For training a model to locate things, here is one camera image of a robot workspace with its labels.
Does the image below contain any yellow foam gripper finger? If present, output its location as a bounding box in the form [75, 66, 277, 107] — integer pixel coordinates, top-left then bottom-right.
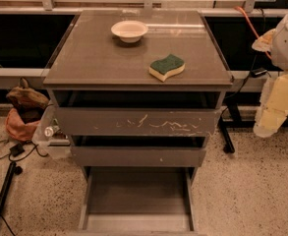
[252, 29, 275, 52]
[254, 73, 288, 138]

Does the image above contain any green and yellow sponge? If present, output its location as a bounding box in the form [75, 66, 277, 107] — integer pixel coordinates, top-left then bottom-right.
[148, 54, 185, 82]

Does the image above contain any grey drawer cabinet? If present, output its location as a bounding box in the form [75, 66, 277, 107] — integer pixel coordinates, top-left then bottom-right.
[42, 9, 234, 182]

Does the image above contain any grey open bottom drawer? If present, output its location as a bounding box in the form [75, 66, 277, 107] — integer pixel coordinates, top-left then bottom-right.
[79, 167, 198, 236]

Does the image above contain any grey middle drawer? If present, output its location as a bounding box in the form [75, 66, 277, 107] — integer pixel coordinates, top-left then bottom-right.
[71, 147, 205, 167]

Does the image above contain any grey top drawer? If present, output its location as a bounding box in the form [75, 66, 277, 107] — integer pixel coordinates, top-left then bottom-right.
[55, 107, 220, 137]

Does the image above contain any black power adapter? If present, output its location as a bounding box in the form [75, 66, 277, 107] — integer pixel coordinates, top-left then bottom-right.
[250, 68, 267, 78]

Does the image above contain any white bowl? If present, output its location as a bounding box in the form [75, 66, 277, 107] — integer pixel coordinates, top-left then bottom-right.
[111, 21, 148, 43]

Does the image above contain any clear plastic bottle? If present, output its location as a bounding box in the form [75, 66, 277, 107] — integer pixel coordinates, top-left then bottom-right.
[44, 125, 59, 138]

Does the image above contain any clear plastic bin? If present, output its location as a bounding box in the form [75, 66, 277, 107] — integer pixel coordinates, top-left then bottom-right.
[32, 105, 71, 159]

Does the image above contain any brown cloth bag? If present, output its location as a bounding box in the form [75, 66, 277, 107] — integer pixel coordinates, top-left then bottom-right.
[6, 78, 49, 123]

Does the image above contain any orange cloth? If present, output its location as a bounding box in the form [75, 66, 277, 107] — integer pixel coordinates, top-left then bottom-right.
[5, 108, 39, 142]

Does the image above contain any small black floor adapter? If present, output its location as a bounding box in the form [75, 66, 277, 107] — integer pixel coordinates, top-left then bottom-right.
[10, 144, 25, 157]

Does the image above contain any black stand leg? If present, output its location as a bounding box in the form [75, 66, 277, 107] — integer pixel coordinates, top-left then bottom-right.
[0, 161, 17, 218]

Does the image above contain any orange cable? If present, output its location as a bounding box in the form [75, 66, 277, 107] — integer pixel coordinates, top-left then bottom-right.
[234, 5, 273, 61]

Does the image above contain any black table frame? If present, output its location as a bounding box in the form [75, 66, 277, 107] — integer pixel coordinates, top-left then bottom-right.
[218, 98, 288, 153]

